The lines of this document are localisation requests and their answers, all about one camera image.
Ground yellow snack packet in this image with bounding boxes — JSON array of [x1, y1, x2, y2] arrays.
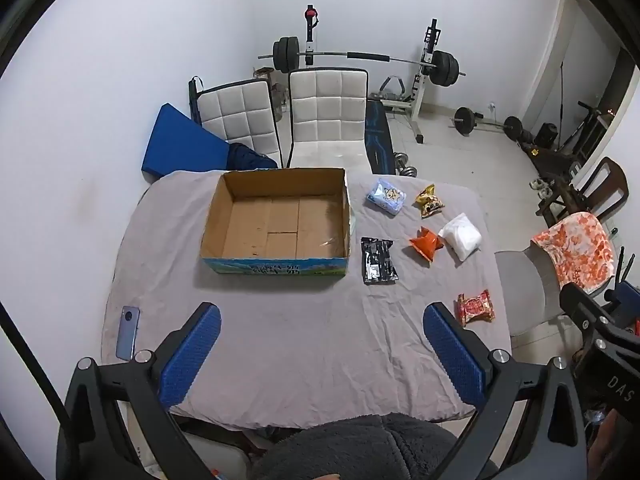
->
[[412, 185, 447, 219]]

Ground cardboard box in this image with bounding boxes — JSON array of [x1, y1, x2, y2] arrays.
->
[[200, 167, 351, 278]]

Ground black speaker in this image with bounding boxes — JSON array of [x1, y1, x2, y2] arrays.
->
[[534, 122, 558, 150]]

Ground blue cartoon tissue packet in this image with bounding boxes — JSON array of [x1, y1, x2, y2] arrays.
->
[[366, 177, 407, 216]]

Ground blue smartphone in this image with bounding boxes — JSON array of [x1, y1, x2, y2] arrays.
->
[[116, 306, 141, 362]]

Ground person's right hand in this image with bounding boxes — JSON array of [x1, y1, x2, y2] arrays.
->
[[587, 407, 626, 480]]

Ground black snack packet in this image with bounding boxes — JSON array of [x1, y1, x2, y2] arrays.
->
[[361, 237, 399, 286]]

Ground white padded chair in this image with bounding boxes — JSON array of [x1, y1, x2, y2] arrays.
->
[[195, 79, 283, 168], [286, 67, 373, 173]]

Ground red snack packet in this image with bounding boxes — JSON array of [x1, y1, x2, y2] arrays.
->
[[454, 289, 496, 328]]

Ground white barbell rack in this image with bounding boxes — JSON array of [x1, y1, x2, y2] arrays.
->
[[303, 4, 441, 145]]

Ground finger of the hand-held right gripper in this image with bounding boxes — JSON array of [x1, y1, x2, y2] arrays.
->
[[559, 282, 623, 342], [604, 280, 640, 332]]

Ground black weight bench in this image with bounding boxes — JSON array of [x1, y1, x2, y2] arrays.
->
[[365, 100, 396, 173]]

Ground black rolled bag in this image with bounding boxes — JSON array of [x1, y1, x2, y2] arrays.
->
[[188, 76, 203, 123]]

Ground grey cable handle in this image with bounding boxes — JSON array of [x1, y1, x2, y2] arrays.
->
[[377, 75, 408, 98]]

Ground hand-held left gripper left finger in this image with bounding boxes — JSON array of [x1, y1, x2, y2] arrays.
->
[[56, 302, 222, 480]]

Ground white soft packet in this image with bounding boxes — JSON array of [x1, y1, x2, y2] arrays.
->
[[438, 212, 483, 262]]

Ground black exercise machine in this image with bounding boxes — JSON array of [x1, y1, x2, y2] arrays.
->
[[557, 101, 616, 161]]

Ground orange snack packet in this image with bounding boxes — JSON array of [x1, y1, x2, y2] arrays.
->
[[408, 226, 445, 262]]

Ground white door frame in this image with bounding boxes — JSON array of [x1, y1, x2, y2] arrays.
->
[[520, 0, 640, 126]]

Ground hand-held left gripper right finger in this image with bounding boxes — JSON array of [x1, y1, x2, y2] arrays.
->
[[422, 302, 588, 480]]

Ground orange floral cloth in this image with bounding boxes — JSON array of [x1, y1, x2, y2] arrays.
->
[[530, 212, 617, 295]]

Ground person's dark grey fleece clothing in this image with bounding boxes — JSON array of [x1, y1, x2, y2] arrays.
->
[[250, 412, 496, 480]]

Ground brown wooden chair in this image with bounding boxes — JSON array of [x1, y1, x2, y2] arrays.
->
[[537, 156, 630, 226]]

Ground short barbell with black plates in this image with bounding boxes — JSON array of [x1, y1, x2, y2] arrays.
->
[[448, 106, 523, 142]]

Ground black cable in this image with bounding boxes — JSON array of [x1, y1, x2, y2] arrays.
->
[[0, 304, 71, 436]]

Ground dark blue jacket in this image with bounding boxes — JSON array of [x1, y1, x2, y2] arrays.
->
[[227, 142, 279, 171]]

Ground wooden stool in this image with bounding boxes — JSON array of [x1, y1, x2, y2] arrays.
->
[[255, 66, 281, 106]]

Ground long barbell with black plates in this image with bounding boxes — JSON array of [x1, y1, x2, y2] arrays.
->
[[257, 36, 467, 87]]

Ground blue foam mat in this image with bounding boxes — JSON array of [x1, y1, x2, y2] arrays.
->
[[141, 103, 233, 178]]

